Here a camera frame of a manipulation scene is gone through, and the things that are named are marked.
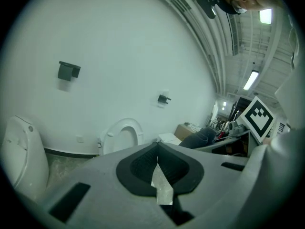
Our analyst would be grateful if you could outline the dark blue knitted cloth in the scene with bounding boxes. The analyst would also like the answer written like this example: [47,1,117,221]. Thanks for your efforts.
[178,127,218,149]

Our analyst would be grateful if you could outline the white ceiling air vent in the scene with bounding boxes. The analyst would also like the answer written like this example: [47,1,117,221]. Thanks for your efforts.
[226,12,240,56]

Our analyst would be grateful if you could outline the white egg-shaped toilet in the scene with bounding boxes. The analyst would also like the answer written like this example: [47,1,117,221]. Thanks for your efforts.
[1,114,50,199]

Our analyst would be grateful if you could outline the cluttered workbench equipment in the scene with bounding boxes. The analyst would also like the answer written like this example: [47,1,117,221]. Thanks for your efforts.
[206,96,251,138]

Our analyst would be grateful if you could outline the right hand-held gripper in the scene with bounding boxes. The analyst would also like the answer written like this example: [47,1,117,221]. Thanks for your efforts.
[193,96,275,157]

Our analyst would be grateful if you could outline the square ceiling light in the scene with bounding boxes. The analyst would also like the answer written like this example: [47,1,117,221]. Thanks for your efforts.
[259,8,273,25]

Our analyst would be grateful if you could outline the brown cardboard box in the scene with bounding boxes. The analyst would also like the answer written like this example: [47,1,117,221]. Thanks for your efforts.
[174,123,203,140]

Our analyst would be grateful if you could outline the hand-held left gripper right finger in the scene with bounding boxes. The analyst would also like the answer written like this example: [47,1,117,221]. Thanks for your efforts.
[158,142,249,220]

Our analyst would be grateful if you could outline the wire-rimmed glasses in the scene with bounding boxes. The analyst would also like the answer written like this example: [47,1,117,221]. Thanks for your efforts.
[227,0,248,15]

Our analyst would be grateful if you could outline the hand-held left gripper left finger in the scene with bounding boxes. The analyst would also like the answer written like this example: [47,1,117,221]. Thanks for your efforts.
[39,142,177,229]

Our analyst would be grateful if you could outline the long ceiling light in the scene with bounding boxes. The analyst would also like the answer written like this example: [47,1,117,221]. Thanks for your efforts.
[243,70,260,91]

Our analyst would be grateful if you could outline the black head-mounted camera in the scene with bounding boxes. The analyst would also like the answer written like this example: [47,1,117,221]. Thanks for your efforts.
[196,0,218,20]

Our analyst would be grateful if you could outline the black wall paper holder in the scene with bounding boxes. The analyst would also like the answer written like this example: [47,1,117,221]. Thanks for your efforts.
[157,94,172,104]
[58,61,81,82]

